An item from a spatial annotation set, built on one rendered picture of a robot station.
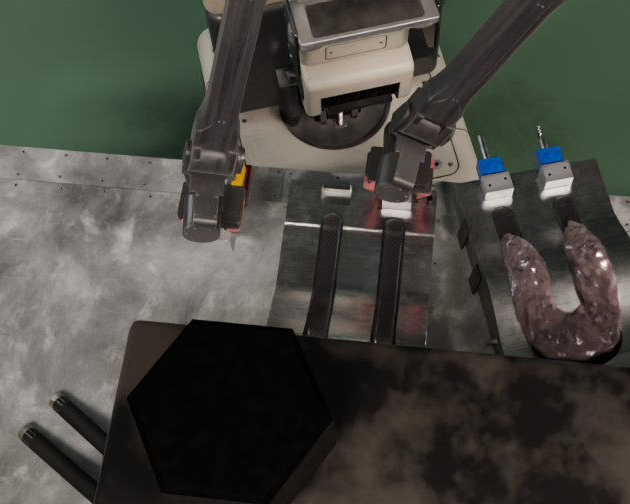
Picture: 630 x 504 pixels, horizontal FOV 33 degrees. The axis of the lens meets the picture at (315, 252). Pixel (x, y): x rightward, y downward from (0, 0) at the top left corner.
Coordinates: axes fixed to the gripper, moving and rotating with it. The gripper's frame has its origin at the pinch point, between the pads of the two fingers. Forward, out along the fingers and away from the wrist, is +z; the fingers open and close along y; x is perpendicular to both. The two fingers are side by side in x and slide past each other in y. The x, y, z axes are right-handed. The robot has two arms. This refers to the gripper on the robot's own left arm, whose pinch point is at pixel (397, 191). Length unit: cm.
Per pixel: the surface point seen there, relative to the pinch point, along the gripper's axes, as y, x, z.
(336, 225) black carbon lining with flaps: -10.0, -6.6, 2.2
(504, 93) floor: 25, 83, 92
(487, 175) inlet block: 15.3, 6.2, 2.5
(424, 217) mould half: 5.0, -3.7, 1.7
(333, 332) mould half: -7.8, -27.9, -2.1
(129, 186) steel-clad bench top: -50, 1, 11
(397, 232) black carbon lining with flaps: 0.7, -6.8, 2.2
